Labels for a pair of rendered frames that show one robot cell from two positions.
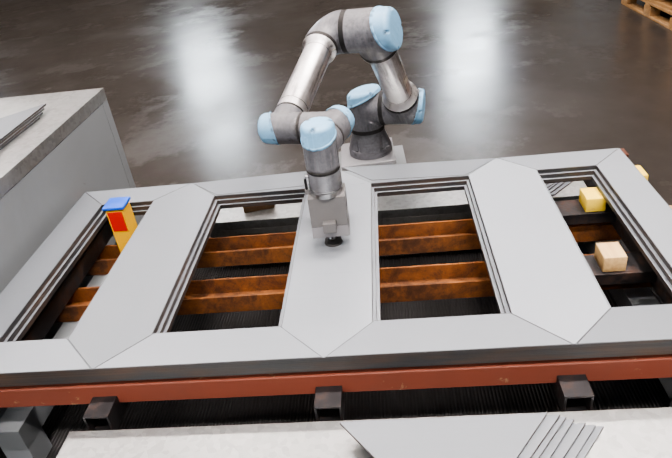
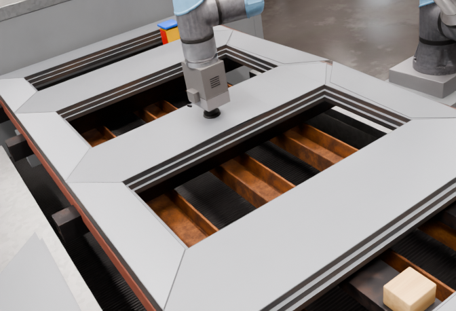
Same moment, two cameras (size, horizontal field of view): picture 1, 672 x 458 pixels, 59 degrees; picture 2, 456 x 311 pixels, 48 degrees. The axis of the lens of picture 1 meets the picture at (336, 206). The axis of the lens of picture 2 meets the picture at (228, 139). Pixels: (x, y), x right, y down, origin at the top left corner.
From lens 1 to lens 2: 1.06 m
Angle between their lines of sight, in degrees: 46
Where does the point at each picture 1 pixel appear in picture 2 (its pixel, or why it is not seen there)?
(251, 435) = (26, 206)
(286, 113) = not seen: outside the picture
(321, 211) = (189, 77)
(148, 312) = (74, 98)
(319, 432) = (41, 233)
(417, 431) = (41, 273)
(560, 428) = not seen: outside the picture
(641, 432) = not seen: outside the picture
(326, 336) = (89, 171)
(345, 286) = (157, 149)
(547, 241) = (338, 221)
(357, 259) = (197, 135)
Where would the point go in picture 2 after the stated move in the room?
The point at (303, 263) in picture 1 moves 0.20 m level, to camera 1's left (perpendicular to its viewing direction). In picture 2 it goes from (171, 117) to (129, 96)
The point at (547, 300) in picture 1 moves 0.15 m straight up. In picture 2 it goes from (225, 264) to (209, 189)
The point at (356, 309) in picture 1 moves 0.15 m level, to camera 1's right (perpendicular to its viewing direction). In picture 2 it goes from (131, 168) to (171, 195)
